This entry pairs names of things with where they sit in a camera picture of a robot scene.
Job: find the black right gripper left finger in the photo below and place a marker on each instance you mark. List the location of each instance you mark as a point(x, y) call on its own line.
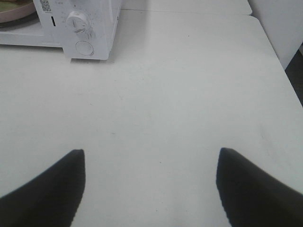
point(49, 200)

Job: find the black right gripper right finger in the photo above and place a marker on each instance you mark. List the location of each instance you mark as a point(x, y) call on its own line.
point(252, 198)

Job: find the white microwave oven body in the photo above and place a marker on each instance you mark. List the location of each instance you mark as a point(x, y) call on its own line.
point(47, 27)

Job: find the pink plate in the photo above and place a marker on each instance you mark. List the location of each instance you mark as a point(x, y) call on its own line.
point(11, 10)

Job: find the round white door button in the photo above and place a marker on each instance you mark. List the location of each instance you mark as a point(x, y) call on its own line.
point(84, 48)

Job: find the lower white timer knob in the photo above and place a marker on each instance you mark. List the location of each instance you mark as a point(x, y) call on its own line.
point(77, 20)

